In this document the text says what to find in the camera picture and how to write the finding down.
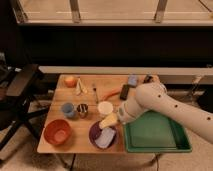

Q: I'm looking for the blue cup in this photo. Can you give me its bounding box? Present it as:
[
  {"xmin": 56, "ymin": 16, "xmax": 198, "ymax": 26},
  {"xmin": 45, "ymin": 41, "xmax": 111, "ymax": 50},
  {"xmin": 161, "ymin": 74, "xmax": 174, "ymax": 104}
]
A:
[{"xmin": 61, "ymin": 103, "xmax": 75, "ymax": 118}]

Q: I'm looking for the purple bowl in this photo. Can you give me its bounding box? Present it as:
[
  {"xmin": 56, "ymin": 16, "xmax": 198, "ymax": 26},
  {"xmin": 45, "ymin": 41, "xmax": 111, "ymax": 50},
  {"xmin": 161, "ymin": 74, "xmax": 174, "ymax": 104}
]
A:
[{"xmin": 89, "ymin": 122, "xmax": 117, "ymax": 149}]

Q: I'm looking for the black office chair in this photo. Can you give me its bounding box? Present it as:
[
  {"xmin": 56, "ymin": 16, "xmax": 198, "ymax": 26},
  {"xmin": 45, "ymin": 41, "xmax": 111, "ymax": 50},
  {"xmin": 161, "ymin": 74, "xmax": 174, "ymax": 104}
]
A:
[{"xmin": 0, "ymin": 52, "xmax": 49, "ymax": 151}]

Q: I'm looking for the peeled banana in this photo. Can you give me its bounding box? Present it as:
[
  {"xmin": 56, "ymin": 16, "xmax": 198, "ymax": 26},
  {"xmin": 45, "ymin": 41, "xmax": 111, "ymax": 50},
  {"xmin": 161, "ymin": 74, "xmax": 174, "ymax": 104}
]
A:
[{"xmin": 75, "ymin": 78, "xmax": 87, "ymax": 95}]

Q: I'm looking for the metal cup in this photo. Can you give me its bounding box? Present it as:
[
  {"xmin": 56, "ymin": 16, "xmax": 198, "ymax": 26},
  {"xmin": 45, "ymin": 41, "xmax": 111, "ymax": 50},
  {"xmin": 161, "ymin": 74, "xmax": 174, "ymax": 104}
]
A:
[{"xmin": 77, "ymin": 104, "xmax": 88, "ymax": 118}]

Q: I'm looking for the orange bowl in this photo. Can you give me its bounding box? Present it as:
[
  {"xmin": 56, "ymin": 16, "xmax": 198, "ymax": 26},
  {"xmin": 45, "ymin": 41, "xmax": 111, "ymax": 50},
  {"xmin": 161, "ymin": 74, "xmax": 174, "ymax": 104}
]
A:
[{"xmin": 44, "ymin": 119, "xmax": 71, "ymax": 146}]

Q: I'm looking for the blue sponge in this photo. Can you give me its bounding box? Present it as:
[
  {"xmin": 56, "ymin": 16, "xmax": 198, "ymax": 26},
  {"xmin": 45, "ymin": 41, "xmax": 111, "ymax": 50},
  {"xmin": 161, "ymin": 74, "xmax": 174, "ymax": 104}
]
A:
[{"xmin": 127, "ymin": 74, "xmax": 138, "ymax": 87}]

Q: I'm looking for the small fork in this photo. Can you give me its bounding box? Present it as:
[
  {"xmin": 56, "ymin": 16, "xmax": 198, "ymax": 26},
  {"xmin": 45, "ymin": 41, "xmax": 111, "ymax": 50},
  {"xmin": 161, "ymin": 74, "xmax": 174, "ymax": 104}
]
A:
[{"xmin": 92, "ymin": 83, "xmax": 99, "ymax": 104}]

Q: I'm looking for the green plastic tray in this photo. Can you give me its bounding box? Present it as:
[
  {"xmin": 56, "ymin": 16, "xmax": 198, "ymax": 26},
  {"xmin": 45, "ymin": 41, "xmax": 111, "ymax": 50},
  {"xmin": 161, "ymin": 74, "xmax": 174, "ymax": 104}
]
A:
[{"xmin": 123, "ymin": 111, "xmax": 192, "ymax": 153}]

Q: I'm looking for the brown patterned object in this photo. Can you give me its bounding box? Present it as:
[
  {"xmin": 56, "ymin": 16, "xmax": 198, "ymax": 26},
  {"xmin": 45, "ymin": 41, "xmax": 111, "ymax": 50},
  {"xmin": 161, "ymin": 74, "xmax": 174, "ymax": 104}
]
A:
[{"xmin": 143, "ymin": 75, "xmax": 154, "ymax": 83}]

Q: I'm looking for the black rectangular block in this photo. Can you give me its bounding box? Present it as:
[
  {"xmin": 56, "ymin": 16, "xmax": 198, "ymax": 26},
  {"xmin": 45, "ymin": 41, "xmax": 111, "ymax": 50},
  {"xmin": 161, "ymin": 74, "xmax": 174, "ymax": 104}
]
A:
[{"xmin": 120, "ymin": 84, "xmax": 130, "ymax": 100}]

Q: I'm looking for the orange carrot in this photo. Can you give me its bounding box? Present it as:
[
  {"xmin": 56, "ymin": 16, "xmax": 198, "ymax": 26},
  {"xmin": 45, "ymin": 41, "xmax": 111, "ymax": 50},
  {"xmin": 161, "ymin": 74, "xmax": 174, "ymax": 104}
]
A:
[{"xmin": 101, "ymin": 88, "xmax": 121, "ymax": 101}]

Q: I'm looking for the orange apple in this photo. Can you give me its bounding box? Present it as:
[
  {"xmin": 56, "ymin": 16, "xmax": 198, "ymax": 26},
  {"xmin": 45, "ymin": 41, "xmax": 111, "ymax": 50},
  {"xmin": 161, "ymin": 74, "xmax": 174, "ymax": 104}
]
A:
[{"xmin": 64, "ymin": 76, "xmax": 77, "ymax": 88}]

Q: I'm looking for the light blue grey towel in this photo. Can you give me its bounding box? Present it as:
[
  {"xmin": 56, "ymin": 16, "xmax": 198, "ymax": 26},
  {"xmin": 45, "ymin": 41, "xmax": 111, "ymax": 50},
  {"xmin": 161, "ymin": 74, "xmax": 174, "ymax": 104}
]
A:
[{"xmin": 95, "ymin": 127, "xmax": 116, "ymax": 149}]

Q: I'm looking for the white cup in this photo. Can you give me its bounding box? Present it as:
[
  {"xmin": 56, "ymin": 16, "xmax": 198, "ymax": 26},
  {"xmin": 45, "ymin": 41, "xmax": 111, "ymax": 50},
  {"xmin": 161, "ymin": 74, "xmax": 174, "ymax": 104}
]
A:
[{"xmin": 97, "ymin": 101, "xmax": 113, "ymax": 118}]

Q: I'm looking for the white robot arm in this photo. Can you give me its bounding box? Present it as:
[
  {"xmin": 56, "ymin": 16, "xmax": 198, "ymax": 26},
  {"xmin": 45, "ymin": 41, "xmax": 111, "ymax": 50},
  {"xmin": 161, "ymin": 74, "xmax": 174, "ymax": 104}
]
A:
[{"xmin": 99, "ymin": 82, "xmax": 213, "ymax": 144}]

